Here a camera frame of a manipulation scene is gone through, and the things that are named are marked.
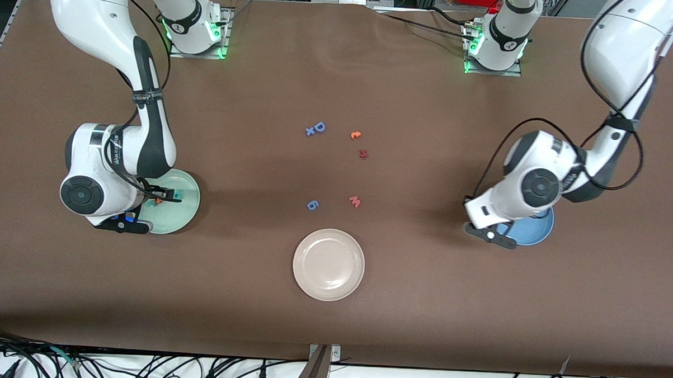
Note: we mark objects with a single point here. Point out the grey tape tag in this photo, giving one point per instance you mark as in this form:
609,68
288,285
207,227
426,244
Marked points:
564,365

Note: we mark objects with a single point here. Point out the black power plug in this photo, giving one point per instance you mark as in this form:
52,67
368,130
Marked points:
261,376

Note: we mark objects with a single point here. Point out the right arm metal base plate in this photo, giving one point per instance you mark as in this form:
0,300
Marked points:
198,56

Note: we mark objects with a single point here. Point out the aluminium table frame rail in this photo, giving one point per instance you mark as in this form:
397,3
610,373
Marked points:
5,32

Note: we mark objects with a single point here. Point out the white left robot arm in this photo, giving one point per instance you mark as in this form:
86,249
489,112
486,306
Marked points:
539,162

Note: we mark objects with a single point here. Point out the blue foam letter D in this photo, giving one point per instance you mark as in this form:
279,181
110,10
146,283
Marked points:
319,127

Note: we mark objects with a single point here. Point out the mint green plate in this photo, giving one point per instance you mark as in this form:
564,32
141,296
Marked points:
184,217

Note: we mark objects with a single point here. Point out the blue foam letter g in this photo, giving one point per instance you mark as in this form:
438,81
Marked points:
312,205

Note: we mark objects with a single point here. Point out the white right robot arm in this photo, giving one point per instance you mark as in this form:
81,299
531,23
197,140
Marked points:
91,163

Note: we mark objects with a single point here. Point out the pink foam letter w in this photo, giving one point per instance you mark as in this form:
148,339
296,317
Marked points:
355,201

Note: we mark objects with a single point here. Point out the blue plate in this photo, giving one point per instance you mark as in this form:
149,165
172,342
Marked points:
536,232

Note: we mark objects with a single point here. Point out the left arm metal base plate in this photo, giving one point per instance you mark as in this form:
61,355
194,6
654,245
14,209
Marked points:
508,73

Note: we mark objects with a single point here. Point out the beige plate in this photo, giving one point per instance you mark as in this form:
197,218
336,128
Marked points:
328,264

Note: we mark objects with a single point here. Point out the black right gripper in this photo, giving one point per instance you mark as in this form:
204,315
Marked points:
156,194

